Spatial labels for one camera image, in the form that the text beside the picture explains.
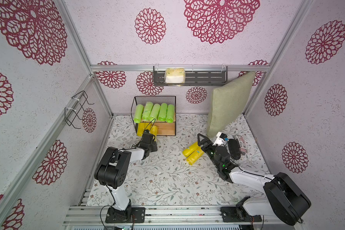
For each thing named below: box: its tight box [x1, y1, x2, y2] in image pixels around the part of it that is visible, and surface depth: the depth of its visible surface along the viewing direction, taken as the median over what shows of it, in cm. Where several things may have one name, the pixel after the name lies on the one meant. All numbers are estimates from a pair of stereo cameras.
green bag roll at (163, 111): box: [157, 102, 168, 122], surface depth 97 cm
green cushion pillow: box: [207, 71, 256, 138], surface depth 90 cm
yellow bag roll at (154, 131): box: [149, 125, 158, 142], surface depth 106 cm
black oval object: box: [227, 138, 241, 160], surface depth 99 cm
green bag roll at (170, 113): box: [165, 103, 175, 124], surface depth 94 cm
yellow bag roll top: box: [182, 141, 199, 158], surface depth 97 cm
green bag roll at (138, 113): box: [133, 103, 144, 124], surface depth 95 cm
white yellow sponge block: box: [164, 67, 186, 86], surface depth 92 cm
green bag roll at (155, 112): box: [149, 103, 161, 122], surface depth 97 cm
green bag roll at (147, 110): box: [141, 101, 154, 121], surface depth 97 cm
